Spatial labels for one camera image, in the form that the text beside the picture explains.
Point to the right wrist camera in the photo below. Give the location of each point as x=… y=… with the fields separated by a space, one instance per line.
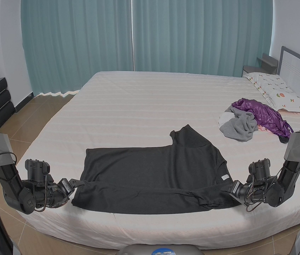
x=260 y=170

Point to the white garment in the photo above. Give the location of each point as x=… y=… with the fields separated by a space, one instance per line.
x=224 y=119

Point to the blue-green curtain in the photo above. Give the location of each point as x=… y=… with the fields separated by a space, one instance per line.
x=203 y=28
x=78 y=36

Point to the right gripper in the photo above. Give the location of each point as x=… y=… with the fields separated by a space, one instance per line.
x=243 y=192

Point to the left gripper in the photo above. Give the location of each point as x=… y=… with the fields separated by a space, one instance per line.
x=59 y=192

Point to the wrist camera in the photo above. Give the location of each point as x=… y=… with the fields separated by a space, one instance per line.
x=37 y=169
x=260 y=170

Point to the grey bedside table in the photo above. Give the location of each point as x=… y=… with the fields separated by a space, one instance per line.
x=261 y=65

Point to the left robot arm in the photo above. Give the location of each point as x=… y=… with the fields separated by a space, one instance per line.
x=11 y=182

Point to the small black garment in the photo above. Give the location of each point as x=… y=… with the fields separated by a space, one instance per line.
x=284 y=139

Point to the purple garment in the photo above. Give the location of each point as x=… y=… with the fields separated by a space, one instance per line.
x=264 y=113

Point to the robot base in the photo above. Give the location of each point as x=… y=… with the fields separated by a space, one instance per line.
x=160 y=250

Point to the black T-shirt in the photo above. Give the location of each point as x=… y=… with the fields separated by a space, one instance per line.
x=152 y=169

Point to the white printed pillow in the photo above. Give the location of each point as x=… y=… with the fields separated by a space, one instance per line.
x=280 y=90

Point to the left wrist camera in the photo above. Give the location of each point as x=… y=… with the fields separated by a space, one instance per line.
x=37 y=169

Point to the grey garment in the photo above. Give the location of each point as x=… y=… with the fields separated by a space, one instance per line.
x=239 y=127

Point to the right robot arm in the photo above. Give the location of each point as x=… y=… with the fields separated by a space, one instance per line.
x=288 y=179

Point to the bed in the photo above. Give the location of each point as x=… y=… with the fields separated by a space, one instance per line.
x=152 y=107

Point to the pink garment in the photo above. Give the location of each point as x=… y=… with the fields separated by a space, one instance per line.
x=262 y=129

